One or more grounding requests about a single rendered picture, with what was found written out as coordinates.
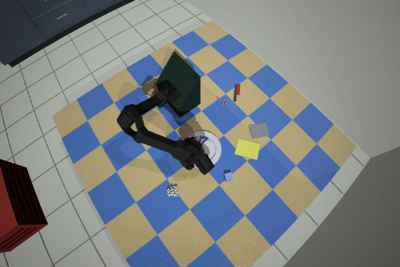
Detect white round bead board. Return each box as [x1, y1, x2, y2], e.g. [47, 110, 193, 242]
[188, 131, 222, 164]

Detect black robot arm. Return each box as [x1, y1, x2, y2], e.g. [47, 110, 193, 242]
[117, 84, 215, 174]

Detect yellow flat rectangular pad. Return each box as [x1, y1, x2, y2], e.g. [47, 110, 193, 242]
[234, 139, 260, 160]

